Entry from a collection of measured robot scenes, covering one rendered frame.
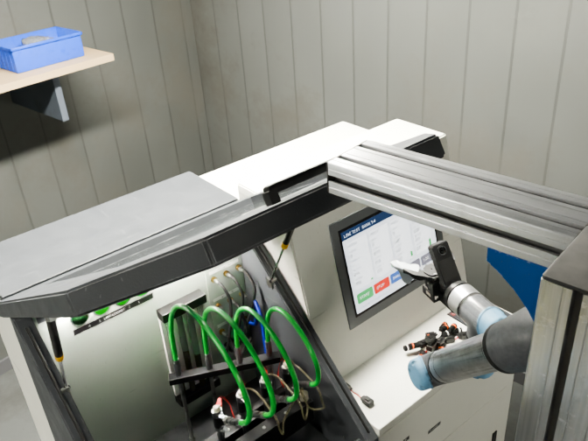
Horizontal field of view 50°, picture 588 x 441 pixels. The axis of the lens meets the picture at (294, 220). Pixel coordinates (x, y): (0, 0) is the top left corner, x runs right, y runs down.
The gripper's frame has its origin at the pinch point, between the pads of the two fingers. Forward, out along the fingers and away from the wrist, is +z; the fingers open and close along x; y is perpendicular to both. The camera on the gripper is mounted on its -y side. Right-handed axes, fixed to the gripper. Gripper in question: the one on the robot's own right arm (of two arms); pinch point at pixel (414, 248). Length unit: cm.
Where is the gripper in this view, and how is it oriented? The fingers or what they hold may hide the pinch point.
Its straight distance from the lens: 168.5
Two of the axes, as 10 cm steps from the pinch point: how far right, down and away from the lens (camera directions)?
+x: 9.1, -3.6, 2.3
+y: 1.9, 8.3, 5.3
